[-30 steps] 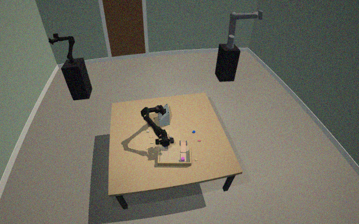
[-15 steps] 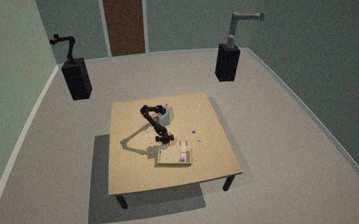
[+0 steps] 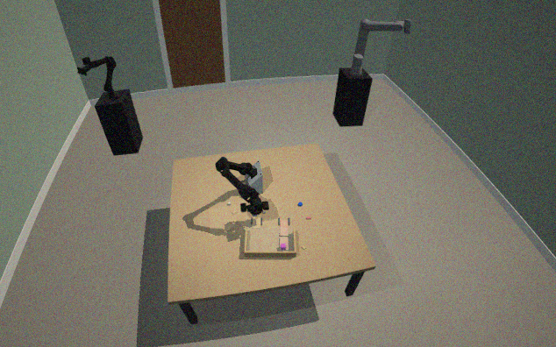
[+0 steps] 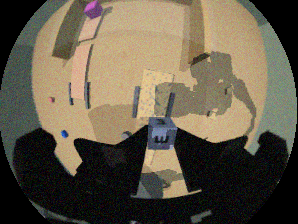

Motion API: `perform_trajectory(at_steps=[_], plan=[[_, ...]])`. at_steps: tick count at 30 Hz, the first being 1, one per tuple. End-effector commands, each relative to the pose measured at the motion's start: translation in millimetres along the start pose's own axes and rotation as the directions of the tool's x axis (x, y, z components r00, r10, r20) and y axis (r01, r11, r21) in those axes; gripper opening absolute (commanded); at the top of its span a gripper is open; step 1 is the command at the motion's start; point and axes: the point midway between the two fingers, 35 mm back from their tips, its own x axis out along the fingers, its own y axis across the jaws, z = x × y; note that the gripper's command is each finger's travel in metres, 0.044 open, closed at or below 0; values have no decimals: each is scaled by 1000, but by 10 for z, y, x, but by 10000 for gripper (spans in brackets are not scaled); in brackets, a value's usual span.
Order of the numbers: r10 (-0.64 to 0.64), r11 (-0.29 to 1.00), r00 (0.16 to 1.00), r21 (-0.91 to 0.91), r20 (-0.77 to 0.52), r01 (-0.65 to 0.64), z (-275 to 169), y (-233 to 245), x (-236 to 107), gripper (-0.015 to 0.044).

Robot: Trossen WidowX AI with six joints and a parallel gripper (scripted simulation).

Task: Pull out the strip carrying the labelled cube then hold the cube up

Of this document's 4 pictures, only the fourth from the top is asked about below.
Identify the blue labelled cube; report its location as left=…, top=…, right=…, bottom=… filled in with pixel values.
left=148, top=117, right=178, bottom=151

